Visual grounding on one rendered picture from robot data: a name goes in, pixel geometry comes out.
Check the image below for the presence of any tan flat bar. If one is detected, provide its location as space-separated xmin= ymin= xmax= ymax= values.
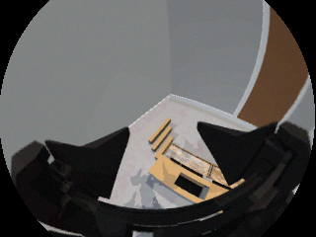
xmin=151 ymin=126 xmax=173 ymax=153

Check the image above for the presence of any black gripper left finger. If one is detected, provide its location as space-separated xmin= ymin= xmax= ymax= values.
xmin=44 ymin=126 xmax=130 ymax=198

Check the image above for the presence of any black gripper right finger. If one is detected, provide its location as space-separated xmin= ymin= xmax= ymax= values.
xmin=197 ymin=121 xmax=277 ymax=186

